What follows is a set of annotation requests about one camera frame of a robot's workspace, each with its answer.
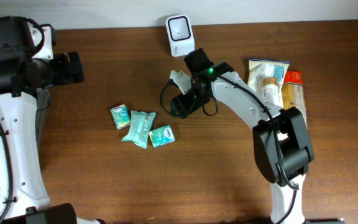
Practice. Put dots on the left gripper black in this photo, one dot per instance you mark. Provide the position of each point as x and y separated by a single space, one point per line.
66 75

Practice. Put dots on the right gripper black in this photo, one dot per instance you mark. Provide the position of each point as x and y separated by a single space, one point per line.
182 106

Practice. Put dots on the teal wet wipes pack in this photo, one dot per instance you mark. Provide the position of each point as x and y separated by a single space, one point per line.
141 123

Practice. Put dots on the small teal tissue pack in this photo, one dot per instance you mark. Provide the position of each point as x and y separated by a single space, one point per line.
120 116

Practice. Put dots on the yellow blue-edged snack bag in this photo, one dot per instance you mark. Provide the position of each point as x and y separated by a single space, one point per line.
263 68

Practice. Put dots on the white cream tube gold cap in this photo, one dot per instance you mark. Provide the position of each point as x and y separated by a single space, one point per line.
271 91

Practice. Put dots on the orange spaghetti pasta package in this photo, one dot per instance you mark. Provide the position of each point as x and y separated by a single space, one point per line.
292 92

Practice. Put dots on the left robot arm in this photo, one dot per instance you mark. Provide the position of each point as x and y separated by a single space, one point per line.
28 64

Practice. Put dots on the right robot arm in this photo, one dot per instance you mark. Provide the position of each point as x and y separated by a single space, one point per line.
281 142

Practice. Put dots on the white barcode scanner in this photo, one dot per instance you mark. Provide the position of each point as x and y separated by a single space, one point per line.
180 35

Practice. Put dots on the grey plastic mesh basket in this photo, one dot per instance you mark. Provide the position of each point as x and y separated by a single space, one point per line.
40 118

